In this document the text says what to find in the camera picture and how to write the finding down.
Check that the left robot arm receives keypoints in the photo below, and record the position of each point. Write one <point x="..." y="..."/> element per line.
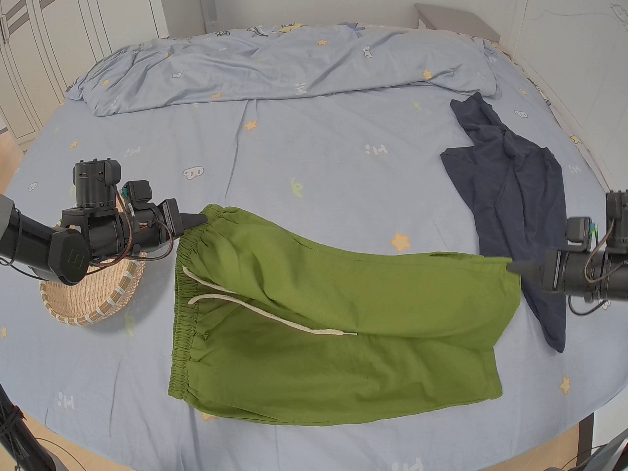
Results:
<point x="39" y="243"/>

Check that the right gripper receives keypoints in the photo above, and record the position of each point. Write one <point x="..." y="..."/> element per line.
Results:
<point x="581" y="273"/>

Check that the pale blue quilt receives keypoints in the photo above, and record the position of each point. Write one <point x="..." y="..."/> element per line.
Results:
<point x="294" y="66"/>

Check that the grey bedside table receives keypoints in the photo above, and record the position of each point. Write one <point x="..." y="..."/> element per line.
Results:
<point x="456" y="20"/>

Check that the dark blue garment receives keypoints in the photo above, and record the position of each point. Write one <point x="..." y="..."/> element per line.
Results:
<point x="510" y="189"/>

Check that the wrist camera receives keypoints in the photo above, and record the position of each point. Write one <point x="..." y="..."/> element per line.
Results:
<point x="578" y="231"/>
<point x="138" y="192"/>

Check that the green shorts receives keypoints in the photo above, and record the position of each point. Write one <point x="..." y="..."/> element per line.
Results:
<point x="319" y="312"/>

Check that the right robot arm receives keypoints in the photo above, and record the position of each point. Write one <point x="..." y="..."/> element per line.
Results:
<point x="619" y="223"/>

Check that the white wardrobe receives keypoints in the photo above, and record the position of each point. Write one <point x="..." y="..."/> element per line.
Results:
<point x="49" y="42"/>

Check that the round woven basket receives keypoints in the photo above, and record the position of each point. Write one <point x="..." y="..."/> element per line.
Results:
<point x="83" y="307"/>

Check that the bed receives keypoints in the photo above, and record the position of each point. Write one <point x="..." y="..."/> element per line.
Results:
<point x="343" y="165"/>

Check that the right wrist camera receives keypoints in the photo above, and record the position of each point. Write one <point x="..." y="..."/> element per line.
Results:
<point x="578" y="231"/>

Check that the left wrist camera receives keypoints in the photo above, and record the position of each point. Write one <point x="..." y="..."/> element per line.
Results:
<point x="138" y="192"/>

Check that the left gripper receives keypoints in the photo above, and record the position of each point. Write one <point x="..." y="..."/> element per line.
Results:
<point x="152" y="236"/>

